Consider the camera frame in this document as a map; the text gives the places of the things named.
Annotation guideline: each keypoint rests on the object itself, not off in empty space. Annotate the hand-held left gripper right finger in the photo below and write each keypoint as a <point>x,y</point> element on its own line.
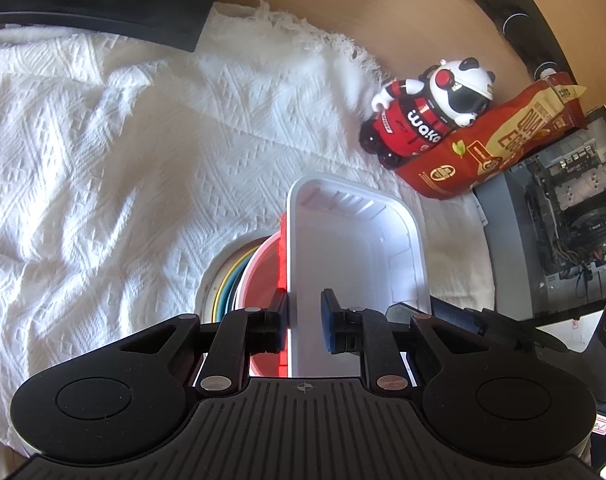
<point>329,320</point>

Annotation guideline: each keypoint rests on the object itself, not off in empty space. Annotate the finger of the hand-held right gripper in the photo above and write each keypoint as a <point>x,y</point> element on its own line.
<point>458,315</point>

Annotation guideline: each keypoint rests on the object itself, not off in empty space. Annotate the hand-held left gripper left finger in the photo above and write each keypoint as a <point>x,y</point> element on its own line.
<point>275,325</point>

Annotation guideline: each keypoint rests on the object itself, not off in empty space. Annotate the stainless steel bowl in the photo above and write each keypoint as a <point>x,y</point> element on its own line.
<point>217,290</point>

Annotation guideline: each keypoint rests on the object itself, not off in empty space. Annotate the red and white plastic tray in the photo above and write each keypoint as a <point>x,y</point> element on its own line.
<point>353,250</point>

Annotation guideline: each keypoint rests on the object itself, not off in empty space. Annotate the white floral ceramic bowl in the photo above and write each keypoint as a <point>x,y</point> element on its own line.
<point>205,280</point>

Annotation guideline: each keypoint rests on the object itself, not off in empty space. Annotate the white computer case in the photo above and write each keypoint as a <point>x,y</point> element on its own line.
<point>558,220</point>

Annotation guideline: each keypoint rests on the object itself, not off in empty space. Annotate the red snack bag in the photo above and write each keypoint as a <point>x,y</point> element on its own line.
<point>483,155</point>

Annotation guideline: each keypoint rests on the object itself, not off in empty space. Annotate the panda figurine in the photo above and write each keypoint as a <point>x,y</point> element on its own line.
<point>423,110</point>

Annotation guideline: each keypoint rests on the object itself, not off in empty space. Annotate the white textured cloth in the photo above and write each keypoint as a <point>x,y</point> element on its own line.
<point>108,185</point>

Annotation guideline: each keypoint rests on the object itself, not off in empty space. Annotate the black patterned fabric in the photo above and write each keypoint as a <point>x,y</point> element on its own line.
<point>513,10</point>

